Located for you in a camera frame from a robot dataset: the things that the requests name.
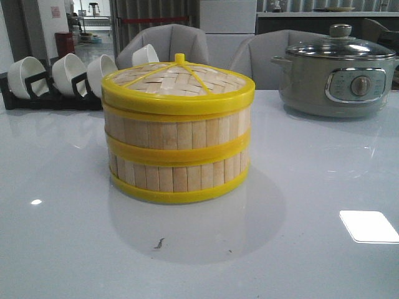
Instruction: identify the white cabinet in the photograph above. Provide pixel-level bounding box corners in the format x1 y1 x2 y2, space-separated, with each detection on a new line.
199 1 257 69

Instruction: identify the bamboo steamer tier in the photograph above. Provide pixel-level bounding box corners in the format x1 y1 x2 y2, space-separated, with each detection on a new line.
104 105 251 150
108 148 250 204

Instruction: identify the grey-green electric cooker pot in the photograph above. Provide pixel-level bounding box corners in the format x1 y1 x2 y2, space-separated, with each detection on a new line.
271 54 398 118

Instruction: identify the white bowl far left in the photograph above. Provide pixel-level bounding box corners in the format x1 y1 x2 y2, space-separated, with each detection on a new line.
7 56 46 99

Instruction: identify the black dish rack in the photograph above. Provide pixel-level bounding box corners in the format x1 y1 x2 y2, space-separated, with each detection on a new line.
1 71 102 110

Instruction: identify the glass cooker lid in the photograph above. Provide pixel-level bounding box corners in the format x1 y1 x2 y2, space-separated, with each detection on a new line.
286 24 396 60

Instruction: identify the grey chair left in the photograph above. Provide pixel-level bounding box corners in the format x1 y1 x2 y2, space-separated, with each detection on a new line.
115 24 209 69

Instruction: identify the white bowl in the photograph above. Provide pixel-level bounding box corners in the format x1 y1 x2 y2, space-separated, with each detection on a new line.
7 56 46 99
52 53 87 97
87 54 117 98
132 44 159 67

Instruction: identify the red bin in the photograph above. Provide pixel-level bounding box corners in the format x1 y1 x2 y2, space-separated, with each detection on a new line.
54 32 75 58

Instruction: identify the grey chair right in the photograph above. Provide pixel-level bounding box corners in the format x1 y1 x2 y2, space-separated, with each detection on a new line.
228 29 323 90

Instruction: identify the grey chair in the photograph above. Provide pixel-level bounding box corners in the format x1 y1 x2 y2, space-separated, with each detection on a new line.
115 24 209 69
228 29 323 90

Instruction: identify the woven bamboo steamer lid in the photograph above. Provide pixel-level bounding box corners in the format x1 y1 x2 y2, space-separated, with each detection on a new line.
102 53 255 116

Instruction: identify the dark counter shelf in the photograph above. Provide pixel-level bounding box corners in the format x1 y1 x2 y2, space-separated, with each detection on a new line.
255 12 398 37

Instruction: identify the white bowl right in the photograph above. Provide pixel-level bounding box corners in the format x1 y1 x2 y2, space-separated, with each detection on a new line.
132 44 159 67

